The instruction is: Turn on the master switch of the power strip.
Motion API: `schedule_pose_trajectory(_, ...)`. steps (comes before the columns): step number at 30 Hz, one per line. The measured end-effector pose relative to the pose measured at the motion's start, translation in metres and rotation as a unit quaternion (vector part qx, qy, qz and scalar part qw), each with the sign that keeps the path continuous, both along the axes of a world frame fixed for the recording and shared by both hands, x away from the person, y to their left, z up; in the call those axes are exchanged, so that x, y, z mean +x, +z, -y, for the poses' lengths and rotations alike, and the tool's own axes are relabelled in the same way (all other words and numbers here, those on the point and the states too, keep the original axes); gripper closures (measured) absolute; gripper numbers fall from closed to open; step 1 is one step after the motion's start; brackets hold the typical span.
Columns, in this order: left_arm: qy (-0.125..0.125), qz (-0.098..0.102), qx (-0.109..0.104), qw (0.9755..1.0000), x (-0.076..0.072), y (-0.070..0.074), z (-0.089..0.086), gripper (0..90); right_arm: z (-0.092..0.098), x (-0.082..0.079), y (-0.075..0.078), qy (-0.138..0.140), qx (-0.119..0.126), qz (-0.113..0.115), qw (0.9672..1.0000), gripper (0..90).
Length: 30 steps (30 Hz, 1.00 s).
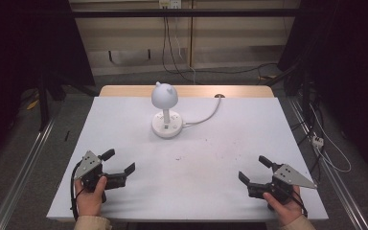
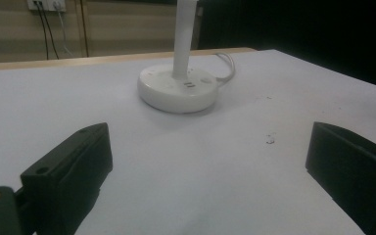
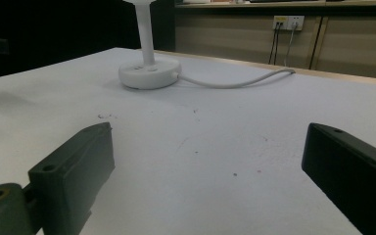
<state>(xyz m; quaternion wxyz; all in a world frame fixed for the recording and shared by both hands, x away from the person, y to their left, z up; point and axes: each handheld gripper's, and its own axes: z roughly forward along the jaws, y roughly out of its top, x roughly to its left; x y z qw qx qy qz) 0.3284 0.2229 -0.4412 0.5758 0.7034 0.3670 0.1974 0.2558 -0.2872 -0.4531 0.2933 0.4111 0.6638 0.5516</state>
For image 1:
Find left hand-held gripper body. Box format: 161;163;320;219
73;149;128;193

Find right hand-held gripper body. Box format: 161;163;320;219
246;163;318;205

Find white dome desk lamp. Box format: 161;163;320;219
150;80;185;139

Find person's right hand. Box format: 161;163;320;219
262;185;303;227

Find person's left hand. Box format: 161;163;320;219
74;175;108;219

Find white table mat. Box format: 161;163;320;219
46;96;330;222

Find white power strip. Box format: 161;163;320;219
310;133;326;150

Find wooden table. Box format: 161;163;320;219
99;84;275;99

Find black metal stand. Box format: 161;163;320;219
35;71;66;132

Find yellow floor object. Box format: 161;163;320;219
26;99;41;111

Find black curtain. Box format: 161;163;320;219
0;0;96;167
277;0;368;183

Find black horizontal bar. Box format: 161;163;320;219
70;8;302;19

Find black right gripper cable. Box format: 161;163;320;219
289;191;310;219

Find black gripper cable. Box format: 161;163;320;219
289;191;310;219
69;160;85;222

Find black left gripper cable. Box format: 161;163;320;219
69;160;85;222

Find aluminium floor rail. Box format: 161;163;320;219
0;117;58;230
287;96;368;230

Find white floor cable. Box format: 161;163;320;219
308;102;353;174

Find white lamp cable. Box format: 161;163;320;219
181;95;222;127

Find black hanging cables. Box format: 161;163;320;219
161;8;281;86

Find white wall outlet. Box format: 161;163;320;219
158;0;183;10

